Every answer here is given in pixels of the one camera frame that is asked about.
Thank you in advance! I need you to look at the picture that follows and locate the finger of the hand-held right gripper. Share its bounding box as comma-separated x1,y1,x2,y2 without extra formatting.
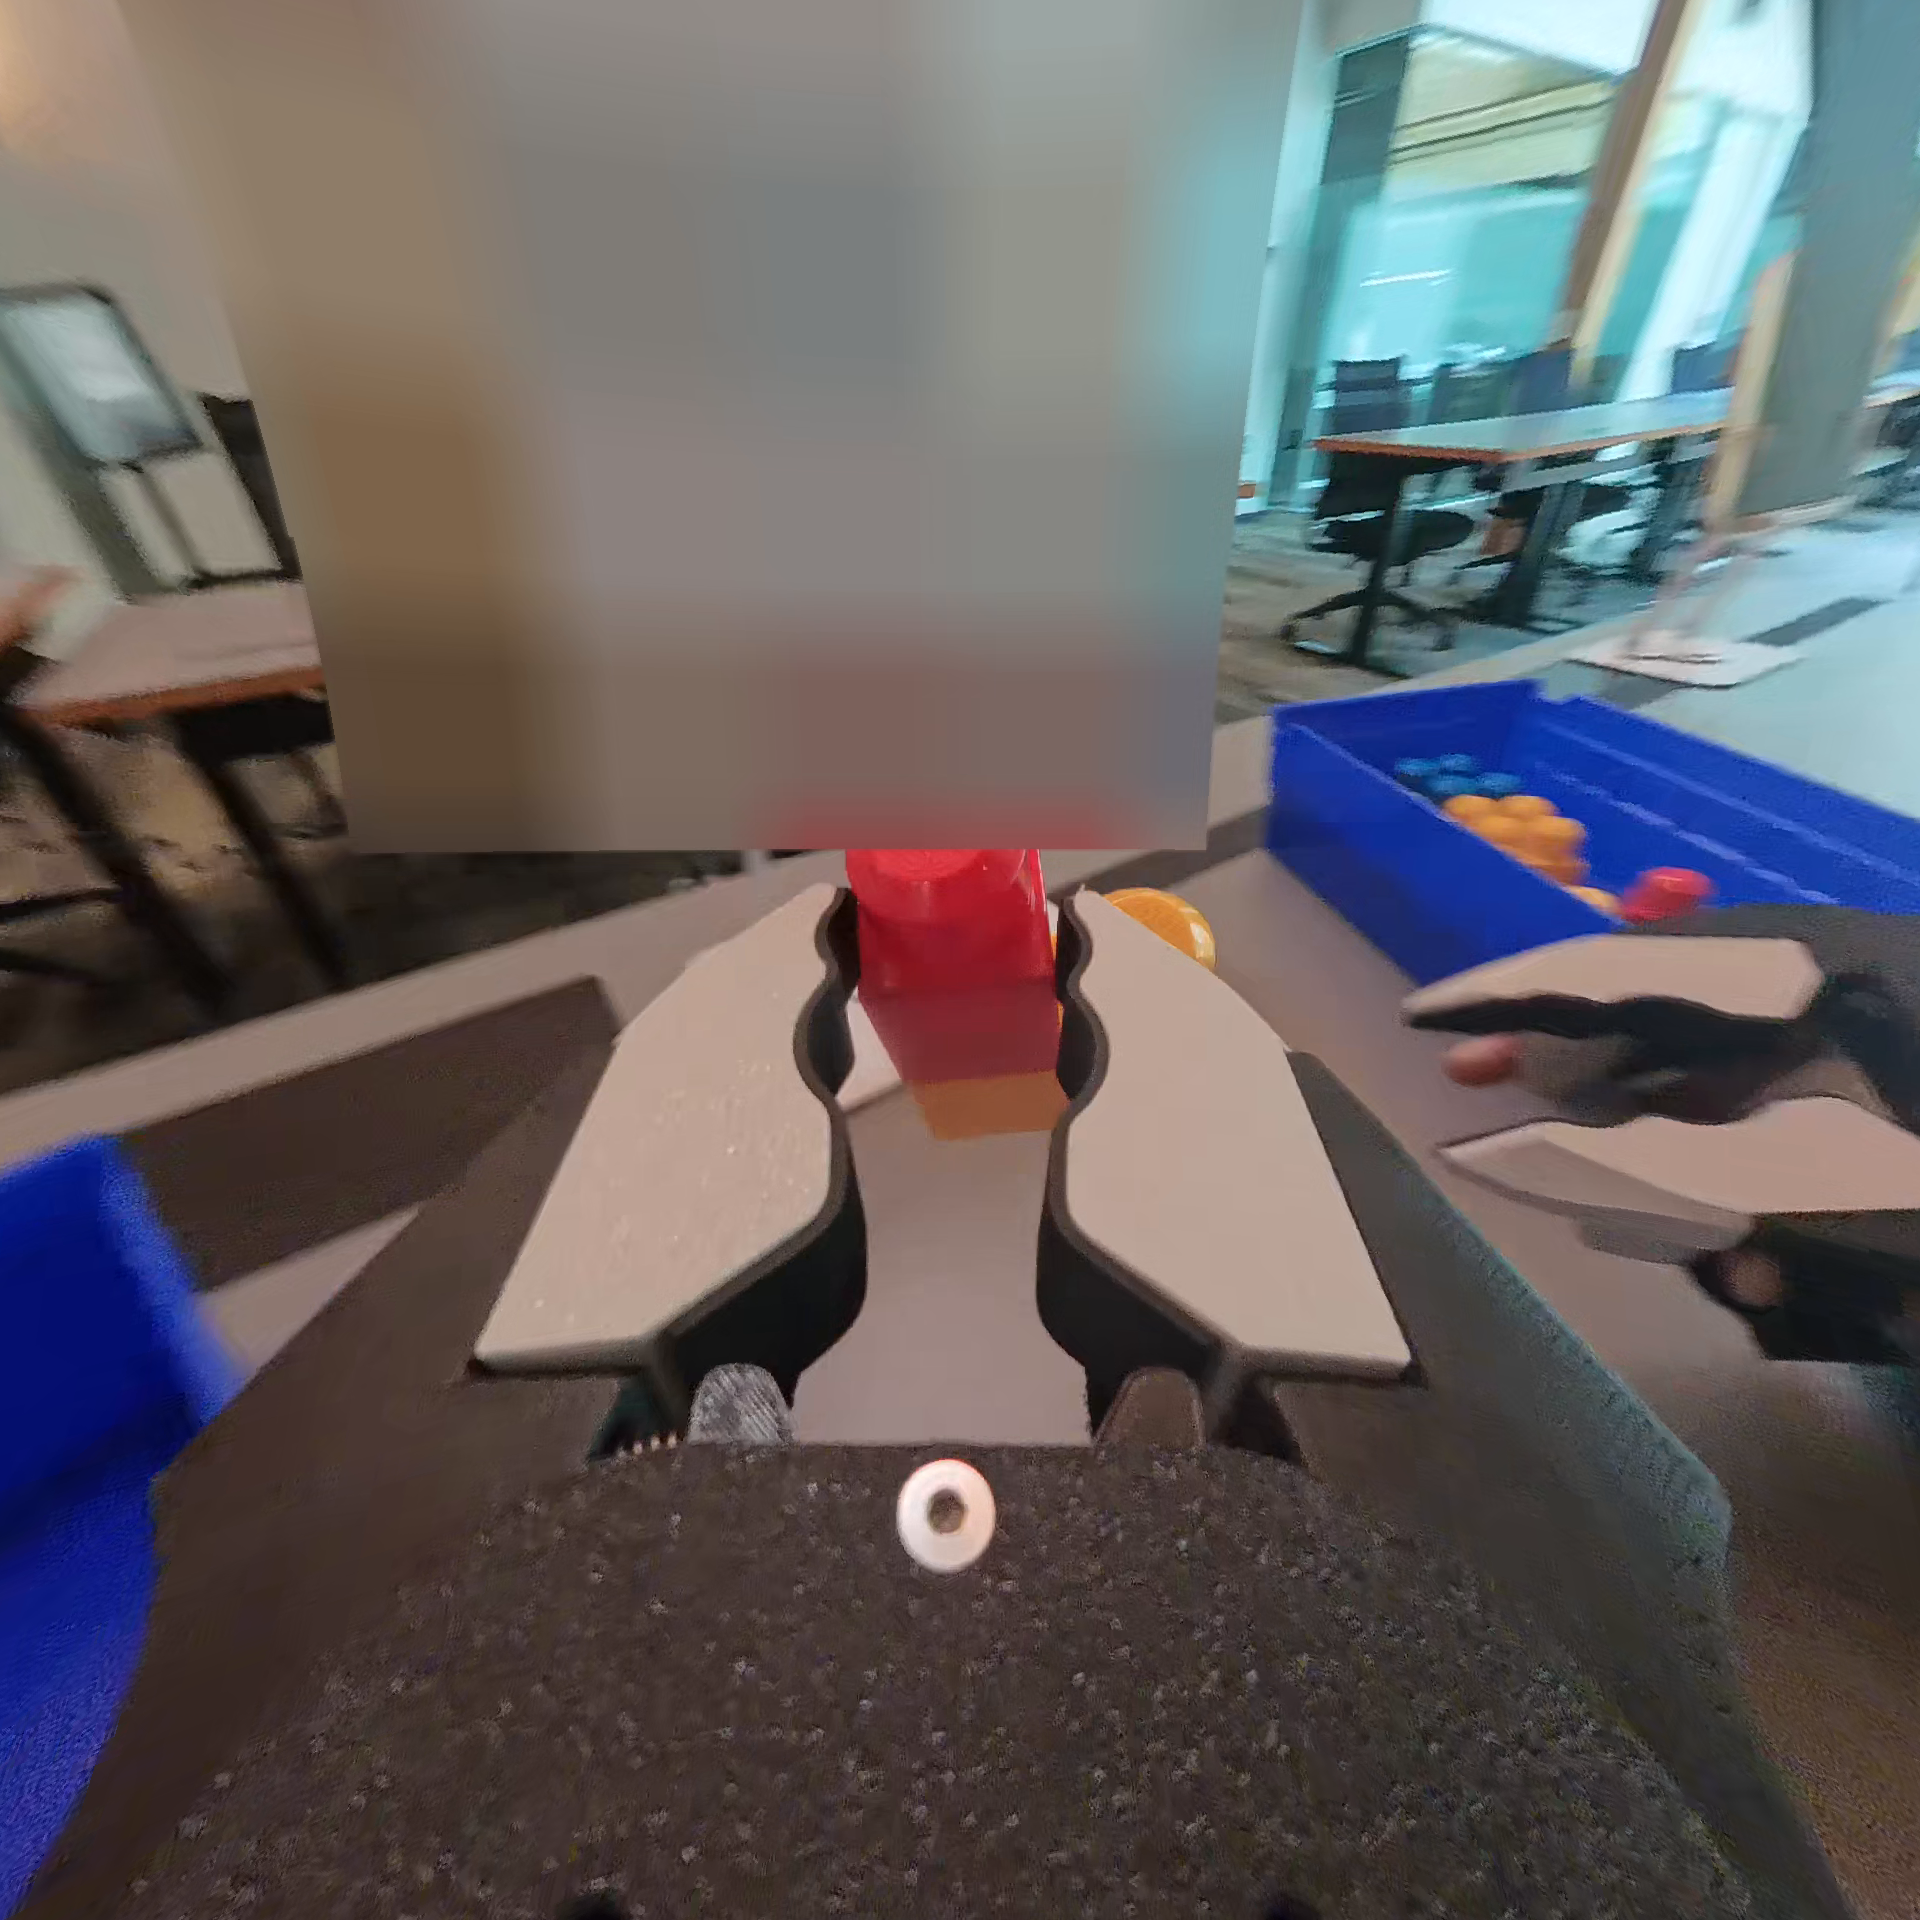
1400,934,1828,1051
1438,1096,1914,1264

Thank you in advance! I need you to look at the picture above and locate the black office chair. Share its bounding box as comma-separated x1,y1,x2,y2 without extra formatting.
195,391,303,586
1282,356,1489,663

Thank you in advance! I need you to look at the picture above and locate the pile of colourful mega blocks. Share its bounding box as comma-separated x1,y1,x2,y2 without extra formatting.
1393,750,1714,923

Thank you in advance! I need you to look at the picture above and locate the wood-edged office desk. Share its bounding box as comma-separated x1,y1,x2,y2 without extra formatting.
17,583,330,730
1313,386,1748,671

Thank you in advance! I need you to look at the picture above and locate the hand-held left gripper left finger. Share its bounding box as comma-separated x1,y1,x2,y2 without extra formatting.
468,882,873,1394

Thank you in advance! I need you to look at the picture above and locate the red one-stud mega block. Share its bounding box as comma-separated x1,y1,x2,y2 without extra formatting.
843,848,1064,1086

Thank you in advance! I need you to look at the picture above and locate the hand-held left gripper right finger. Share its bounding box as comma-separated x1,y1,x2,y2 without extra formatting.
1040,886,1418,1424

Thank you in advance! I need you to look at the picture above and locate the orange two-stud mega block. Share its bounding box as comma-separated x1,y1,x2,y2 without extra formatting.
913,886,1222,1146

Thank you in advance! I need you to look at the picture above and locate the flat cardboard sheet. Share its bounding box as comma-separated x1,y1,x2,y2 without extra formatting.
1569,627,1801,692

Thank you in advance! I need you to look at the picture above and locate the framed floor sign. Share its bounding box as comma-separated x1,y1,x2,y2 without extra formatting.
0,287,204,594

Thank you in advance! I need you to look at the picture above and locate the blue plastic bin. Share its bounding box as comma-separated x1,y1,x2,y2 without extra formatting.
1267,679,1920,1024
0,1137,243,1920

